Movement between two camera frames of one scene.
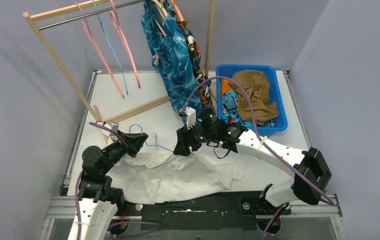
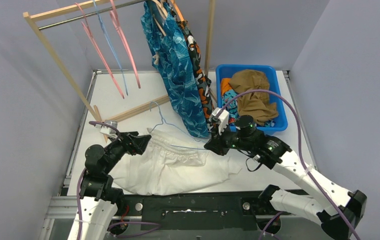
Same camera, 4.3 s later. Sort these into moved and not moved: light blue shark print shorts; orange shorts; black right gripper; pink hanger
Moved: black right gripper
Not moved: light blue shark print shorts; orange shorts; pink hanger
